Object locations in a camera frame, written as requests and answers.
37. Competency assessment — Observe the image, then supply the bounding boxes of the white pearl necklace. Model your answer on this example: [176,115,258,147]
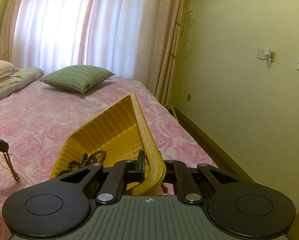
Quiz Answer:
[0,152,36,186]

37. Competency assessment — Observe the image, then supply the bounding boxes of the reddish bead bracelet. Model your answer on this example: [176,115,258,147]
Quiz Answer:
[2,151,21,182]

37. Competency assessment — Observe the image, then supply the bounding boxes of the brown wooden bead necklace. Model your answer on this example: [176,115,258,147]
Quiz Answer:
[55,149,107,178]

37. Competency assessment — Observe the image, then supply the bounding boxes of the yellow plastic tray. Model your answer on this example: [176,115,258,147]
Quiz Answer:
[50,92,166,195]

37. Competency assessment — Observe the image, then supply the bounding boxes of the pink rose bedspread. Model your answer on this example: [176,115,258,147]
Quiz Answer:
[0,77,213,239]

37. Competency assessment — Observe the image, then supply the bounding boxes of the beige pillow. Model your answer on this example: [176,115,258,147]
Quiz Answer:
[0,60,21,87]

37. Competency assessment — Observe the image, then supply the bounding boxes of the striped folded quilt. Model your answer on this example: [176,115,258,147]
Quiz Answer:
[0,67,44,100]

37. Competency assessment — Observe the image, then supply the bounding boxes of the green checked cushion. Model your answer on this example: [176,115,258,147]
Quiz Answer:
[39,65,115,94]

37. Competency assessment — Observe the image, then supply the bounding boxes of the sheer pink curtain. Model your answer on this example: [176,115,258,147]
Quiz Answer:
[12,0,178,87]

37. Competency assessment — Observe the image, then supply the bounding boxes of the wooden coat rack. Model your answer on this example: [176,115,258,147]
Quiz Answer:
[164,0,193,122]

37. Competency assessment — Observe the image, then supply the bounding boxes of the beige side curtain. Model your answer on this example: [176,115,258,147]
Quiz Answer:
[149,0,185,105]

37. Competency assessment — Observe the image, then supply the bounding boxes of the white wall socket with plug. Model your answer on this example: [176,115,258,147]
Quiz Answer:
[257,48,276,62]

